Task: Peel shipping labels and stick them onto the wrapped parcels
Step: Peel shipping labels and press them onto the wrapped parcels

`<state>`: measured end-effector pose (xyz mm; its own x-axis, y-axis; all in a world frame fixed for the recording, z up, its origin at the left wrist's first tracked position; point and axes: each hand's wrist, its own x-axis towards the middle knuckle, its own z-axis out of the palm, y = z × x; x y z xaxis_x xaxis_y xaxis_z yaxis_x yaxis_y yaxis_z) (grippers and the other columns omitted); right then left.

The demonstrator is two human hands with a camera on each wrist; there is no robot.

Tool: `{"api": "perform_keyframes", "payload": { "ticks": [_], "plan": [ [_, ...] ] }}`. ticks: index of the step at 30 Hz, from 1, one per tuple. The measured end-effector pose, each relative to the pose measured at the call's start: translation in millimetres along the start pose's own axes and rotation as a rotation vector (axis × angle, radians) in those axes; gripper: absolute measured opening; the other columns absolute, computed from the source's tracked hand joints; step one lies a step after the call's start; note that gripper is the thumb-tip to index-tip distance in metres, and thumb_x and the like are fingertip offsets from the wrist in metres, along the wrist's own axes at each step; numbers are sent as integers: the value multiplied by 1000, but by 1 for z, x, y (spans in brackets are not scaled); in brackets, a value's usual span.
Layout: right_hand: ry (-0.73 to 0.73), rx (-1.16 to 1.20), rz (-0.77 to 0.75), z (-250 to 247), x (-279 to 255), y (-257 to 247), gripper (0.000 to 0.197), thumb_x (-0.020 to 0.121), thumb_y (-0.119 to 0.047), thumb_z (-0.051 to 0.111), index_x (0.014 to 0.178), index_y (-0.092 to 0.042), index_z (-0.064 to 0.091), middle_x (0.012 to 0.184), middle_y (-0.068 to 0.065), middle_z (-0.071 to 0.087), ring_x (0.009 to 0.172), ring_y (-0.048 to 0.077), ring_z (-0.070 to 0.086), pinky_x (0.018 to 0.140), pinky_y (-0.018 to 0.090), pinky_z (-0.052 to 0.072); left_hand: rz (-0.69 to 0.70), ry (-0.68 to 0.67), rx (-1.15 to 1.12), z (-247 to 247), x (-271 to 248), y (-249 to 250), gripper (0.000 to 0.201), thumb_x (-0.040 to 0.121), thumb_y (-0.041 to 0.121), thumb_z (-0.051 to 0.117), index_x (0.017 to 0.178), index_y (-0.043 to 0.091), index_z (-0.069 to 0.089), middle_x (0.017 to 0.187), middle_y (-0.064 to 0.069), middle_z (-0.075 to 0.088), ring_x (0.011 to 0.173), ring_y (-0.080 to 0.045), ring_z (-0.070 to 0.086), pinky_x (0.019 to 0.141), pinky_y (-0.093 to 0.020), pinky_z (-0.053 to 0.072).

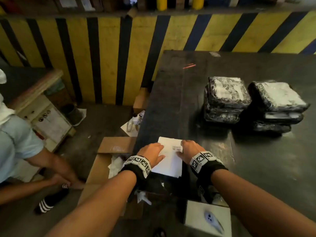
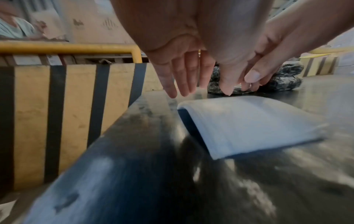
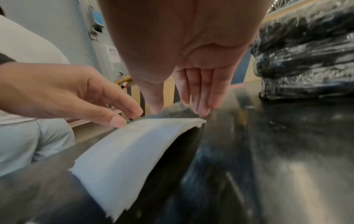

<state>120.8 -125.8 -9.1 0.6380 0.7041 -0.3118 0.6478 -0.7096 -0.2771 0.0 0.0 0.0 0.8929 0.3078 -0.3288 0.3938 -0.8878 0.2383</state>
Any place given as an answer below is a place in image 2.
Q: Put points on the person's right hand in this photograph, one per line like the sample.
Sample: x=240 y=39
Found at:
x=298 y=37

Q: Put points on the person's left hand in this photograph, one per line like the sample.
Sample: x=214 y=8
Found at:
x=179 y=32

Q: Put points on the pile of white labels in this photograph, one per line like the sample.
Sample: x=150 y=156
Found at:
x=249 y=124

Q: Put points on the wooden pallet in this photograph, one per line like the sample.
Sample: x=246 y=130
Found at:
x=116 y=59

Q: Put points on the large brown plywood crate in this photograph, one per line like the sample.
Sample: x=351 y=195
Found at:
x=94 y=21

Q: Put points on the white paper tag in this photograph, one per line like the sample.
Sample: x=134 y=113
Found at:
x=54 y=59
x=27 y=60

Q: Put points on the yellow black striped barrier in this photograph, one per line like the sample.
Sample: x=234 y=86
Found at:
x=30 y=109

